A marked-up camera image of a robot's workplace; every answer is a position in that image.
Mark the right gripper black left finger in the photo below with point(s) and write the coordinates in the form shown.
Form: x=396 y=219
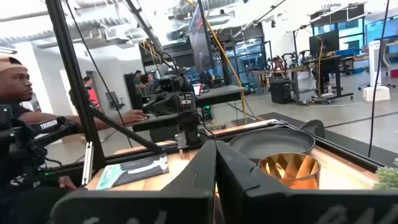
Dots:
x=124 y=205

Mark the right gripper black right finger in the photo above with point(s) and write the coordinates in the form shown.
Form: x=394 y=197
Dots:
x=311 y=208

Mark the amber faceted cup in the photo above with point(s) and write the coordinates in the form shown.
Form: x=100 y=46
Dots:
x=298 y=174

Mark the black frying pan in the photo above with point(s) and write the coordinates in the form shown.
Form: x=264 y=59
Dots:
x=270 y=143

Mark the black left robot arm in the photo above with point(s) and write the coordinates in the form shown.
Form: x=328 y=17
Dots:
x=189 y=130

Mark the computer with green light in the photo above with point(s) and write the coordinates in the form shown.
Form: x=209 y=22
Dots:
x=207 y=112

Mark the Yellowstone picture book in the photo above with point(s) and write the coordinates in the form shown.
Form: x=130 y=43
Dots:
x=136 y=171

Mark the person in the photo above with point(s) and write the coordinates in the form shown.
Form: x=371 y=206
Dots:
x=92 y=95
x=137 y=81
x=15 y=84
x=147 y=84

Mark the person's hand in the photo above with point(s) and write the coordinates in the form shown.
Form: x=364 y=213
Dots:
x=66 y=183
x=135 y=117

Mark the hanging dark monitor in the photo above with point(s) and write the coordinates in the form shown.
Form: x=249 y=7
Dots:
x=200 y=40

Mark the grey office chair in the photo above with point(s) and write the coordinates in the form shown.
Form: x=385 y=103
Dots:
x=114 y=99

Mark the small green potted plant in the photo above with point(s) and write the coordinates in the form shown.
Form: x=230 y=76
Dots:
x=388 y=179

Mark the black computer tower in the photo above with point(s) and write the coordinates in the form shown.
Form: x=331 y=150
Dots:
x=281 y=91

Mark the black standing desk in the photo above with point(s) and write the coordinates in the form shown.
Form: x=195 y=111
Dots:
x=332 y=62

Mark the black desk monitor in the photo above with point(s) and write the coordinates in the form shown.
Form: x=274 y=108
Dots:
x=323 y=43

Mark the white tower appliance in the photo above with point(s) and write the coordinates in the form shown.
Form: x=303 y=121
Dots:
x=374 y=62

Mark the silver metal bracket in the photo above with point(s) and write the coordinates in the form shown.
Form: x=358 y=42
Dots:
x=87 y=165

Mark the black aluminium table frame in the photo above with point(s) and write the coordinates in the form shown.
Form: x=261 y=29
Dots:
x=77 y=93

